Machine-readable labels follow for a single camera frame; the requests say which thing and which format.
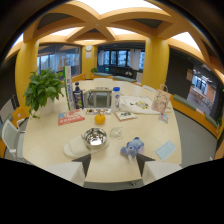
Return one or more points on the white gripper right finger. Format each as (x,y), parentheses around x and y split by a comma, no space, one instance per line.
(156,169)

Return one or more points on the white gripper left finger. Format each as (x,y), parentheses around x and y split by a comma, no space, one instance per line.
(70,170)

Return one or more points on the metal bowl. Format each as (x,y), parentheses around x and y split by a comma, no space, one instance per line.
(95,137)

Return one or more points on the blue face mask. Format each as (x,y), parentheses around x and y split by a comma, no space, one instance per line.
(165,150)

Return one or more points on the blue plush toy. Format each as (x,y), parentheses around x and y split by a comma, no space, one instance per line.
(133,147)

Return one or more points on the small colourful packet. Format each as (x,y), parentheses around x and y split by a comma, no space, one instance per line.
(163,117)

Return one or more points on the red booklet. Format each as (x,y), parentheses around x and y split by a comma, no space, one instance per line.
(70,117)

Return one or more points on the orange fruit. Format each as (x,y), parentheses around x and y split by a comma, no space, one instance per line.
(99,119)

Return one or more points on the small picture book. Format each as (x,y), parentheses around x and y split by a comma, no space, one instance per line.
(125,115)

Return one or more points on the flat printed box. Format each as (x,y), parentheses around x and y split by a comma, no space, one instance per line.
(98,111)

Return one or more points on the white printed tote bag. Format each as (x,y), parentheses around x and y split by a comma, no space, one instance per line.
(138,104)

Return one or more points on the pink paper gift bag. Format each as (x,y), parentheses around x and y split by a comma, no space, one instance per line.
(161,100)

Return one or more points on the dark blue bottle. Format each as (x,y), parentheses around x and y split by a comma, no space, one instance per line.
(78,96)

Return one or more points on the grey white chair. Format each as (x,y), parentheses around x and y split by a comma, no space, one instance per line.
(99,95)

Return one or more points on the white bottle blue cap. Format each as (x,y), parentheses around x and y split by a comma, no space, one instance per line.
(115,99)

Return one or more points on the tall white green box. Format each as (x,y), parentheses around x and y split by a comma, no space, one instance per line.
(69,88)

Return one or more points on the green potted plant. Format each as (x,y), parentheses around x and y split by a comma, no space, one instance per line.
(42,91)

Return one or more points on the round wall clock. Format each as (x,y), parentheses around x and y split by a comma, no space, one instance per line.
(88,48)

